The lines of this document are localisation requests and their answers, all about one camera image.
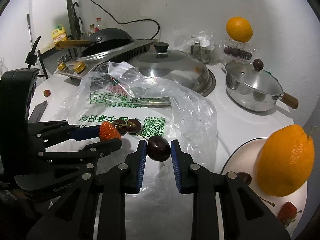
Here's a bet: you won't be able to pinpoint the dark cherry with stem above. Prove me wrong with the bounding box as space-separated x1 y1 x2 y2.
237 172 252 185

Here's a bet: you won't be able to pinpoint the steel cups in plastic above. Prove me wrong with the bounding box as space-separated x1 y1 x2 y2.
186 31 215 64

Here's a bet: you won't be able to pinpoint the dark cherry on bag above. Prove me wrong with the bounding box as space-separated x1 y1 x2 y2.
112 119 127 136
138 133 171 162
126 119 142 135

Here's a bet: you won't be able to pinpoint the red strawberry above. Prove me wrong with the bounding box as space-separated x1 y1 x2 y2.
99 121 121 141
277 202 302 228

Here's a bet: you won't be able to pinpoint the silver induction cooker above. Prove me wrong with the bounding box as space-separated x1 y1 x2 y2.
57 39 157 80

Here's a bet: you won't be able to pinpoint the clear printed plastic bag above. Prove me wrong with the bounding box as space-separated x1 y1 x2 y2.
51 61 218 181

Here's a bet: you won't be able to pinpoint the smartphone with lit screen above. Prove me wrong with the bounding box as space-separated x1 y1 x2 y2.
29 100 48 123

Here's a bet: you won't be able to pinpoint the glass fruit stand with cherries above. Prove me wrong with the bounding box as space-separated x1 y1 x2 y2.
219 39 257 65

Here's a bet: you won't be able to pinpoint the large steel domed lid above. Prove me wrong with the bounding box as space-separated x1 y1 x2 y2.
130 42 216 96

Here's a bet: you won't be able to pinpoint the small steel saucepan with lid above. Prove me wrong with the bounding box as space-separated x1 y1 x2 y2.
225 59 299 112

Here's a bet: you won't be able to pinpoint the black wok wooden handle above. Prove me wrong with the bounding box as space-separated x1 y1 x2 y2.
55 28 134 57

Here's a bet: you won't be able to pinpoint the black wire shelf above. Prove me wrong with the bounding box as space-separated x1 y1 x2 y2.
37 43 75 79

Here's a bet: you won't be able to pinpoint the clear bottle red label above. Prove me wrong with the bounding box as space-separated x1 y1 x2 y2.
94 17 104 32

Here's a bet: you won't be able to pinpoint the white round plate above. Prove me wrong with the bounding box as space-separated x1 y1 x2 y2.
221 138 314 234

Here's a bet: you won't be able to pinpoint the small strawberry on counter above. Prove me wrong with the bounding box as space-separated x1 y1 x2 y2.
43 89 51 98

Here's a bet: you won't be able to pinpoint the large orange with stem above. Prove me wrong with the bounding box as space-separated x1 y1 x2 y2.
255 124 315 197

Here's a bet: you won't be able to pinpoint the yellow detergent bottle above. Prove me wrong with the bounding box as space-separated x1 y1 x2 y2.
52 24 68 44

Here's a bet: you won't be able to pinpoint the orange on glass stand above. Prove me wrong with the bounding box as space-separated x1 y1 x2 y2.
226 17 253 43

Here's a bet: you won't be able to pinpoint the black power cable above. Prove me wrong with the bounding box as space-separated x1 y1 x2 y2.
86 0 161 40

